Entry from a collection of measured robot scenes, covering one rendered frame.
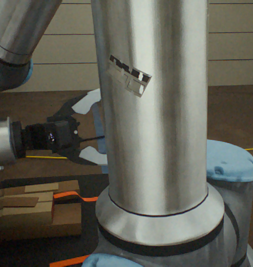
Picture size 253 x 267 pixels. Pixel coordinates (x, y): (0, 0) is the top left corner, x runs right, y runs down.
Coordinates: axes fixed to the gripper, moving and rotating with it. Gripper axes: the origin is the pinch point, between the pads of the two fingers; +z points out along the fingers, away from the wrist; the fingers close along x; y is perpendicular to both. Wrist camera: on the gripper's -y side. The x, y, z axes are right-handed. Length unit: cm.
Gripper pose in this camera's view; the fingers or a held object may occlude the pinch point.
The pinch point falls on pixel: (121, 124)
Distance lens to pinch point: 65.4
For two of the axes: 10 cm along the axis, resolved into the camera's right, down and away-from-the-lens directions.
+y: -2.3, -0.4, 9.7
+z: 9.6, -1.5, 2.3
